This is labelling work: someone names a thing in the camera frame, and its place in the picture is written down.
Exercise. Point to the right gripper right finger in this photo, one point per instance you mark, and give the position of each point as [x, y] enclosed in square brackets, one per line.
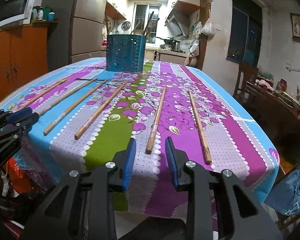
[188, 176]

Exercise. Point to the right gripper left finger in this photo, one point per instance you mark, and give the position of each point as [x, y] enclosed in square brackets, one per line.
[112, 177]

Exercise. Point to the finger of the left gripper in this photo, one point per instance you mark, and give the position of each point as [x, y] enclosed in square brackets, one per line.
[25, 121]
[20, 113]

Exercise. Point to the wooden chopstick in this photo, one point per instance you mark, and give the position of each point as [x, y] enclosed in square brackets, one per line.
[151, 139]
[68, 94]
[86, 125]
[43, 93]
[70, 108]
[203, 140]

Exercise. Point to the kitchen window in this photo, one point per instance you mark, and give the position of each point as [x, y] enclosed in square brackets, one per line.
[146, 18]

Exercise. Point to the floral striped tablecloth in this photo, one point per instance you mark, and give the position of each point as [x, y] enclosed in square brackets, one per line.
[235, 140]

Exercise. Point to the orange wooden cabinet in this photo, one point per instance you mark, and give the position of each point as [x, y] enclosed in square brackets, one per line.
[23, 54]

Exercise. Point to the blue denim cloth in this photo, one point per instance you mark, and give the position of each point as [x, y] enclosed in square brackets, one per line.
[284, 197]

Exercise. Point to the wooden chair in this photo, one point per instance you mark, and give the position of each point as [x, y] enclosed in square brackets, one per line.
[245, 73]

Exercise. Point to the white microwave oven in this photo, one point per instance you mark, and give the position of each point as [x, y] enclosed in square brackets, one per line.
[15, 11]

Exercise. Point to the dark wooden side table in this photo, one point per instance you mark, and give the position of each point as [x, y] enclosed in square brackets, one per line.
[278, 119]

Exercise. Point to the blue plastic utensil basket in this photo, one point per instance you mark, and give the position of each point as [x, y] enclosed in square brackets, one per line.
[125, 53]

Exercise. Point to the silver refrigerator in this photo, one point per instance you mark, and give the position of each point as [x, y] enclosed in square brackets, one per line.
[78, 33]

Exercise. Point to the dark window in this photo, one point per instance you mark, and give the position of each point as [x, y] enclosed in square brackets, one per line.
[246, 32]

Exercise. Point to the hanging white plastic bag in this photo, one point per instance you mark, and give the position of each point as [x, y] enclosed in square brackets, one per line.
[208, 28]

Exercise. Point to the range hood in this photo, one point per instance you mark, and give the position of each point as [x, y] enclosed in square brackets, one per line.
[178, 24]

